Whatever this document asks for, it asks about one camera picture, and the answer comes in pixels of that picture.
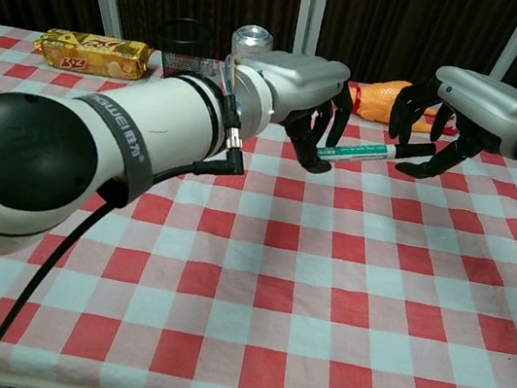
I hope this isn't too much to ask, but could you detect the black pen cap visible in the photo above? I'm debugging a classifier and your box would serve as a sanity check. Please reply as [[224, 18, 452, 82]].
[[391, 136, 437, 165]]

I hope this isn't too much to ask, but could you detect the pen with dark cap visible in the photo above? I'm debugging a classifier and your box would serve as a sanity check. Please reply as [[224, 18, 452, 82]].
[[316, 132, 401, 173]]

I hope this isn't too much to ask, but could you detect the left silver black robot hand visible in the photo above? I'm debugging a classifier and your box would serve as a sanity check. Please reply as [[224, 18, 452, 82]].
[[231, 45, 362, 180]]

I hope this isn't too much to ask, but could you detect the silver blue drink can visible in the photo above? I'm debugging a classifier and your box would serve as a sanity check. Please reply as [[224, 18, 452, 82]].
[[227, 22, 279, 68]]

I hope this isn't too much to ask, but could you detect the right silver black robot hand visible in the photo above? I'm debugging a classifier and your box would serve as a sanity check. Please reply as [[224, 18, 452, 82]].
[[380, 57, 517, 194]]

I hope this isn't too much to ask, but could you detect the yellow rubber chicken toy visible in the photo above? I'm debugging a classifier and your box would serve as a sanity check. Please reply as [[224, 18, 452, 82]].
[[342, 71, 468, 139]]

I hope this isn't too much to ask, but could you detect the golden snack packet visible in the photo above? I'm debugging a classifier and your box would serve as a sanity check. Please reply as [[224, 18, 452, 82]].
[[29, 24, 156, 85]]

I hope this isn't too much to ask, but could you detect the black mesh pen holder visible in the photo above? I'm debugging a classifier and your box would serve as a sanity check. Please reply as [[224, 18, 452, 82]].
[[152, 14, 228, 89]]

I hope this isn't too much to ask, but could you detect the red white checkered tablecloth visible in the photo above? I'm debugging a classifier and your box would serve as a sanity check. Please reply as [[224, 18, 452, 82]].
[[0, 21, 517, 388]]

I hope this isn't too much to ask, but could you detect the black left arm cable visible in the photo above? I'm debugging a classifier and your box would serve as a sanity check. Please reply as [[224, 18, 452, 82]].
[[0, 107, 251, 388]]

